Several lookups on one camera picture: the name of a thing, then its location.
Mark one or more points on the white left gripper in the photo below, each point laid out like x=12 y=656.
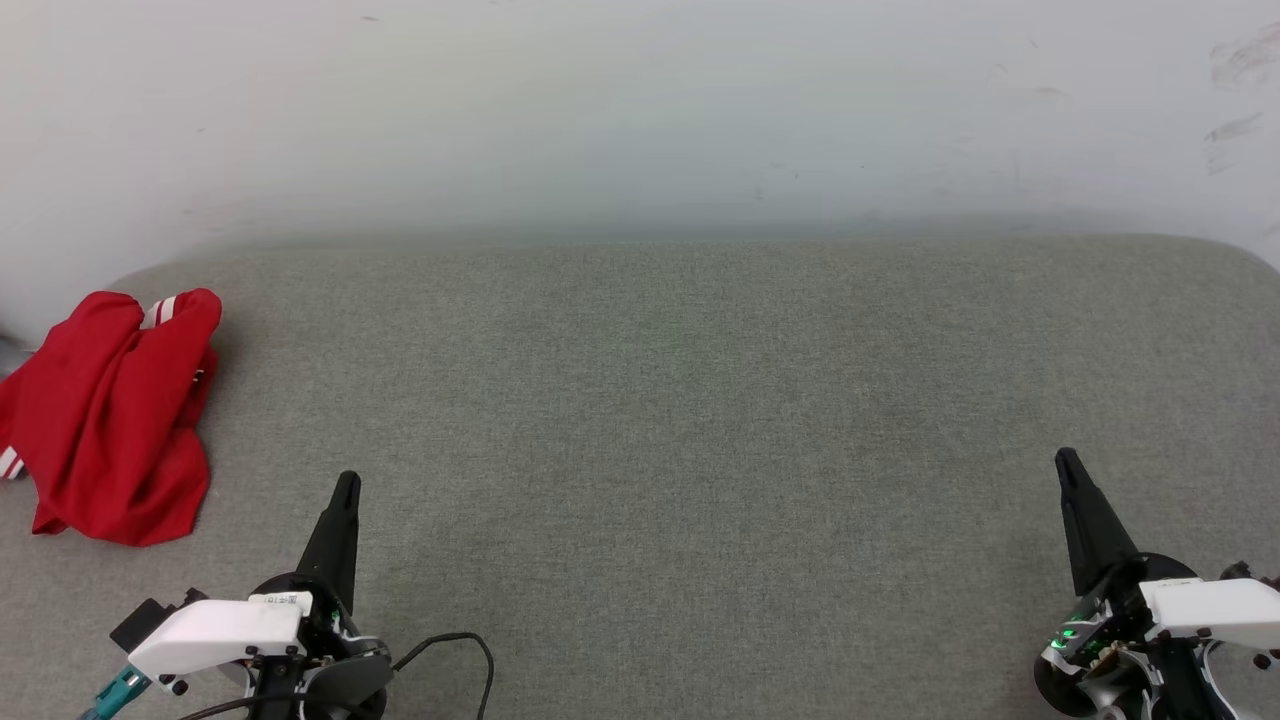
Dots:
x=215 y=632

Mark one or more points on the red and white shirt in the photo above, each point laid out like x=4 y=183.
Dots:
x=100 y=420

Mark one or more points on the grey fabric sofa cushion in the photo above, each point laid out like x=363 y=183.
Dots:
x=640 y=450

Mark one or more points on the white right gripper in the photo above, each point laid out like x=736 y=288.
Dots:
x=1210 y=610

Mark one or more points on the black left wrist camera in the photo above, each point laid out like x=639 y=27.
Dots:
x=140 y=622

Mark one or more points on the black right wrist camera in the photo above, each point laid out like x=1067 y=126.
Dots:
x=1240 y=572

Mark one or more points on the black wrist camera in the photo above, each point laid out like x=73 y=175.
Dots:
x=1240 y=572
x=140 y=622

